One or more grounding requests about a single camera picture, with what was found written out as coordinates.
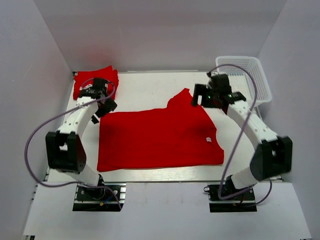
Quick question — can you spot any folded red t shirt stack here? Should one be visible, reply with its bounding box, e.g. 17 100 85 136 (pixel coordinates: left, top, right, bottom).
72 65 119 100

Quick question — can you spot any white plastic basket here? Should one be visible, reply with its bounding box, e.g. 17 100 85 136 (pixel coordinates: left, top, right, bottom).
215 56 272 108

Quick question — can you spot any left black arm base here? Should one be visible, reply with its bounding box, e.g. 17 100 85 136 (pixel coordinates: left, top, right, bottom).
72 183 126 212

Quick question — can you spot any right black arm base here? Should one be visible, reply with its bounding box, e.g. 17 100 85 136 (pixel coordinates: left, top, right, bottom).
203 182 258 214

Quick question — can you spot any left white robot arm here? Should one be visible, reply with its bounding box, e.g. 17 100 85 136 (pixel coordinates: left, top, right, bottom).
45 78 117 200

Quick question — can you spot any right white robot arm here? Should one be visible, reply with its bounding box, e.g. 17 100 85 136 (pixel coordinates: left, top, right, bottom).
191 74 293 201

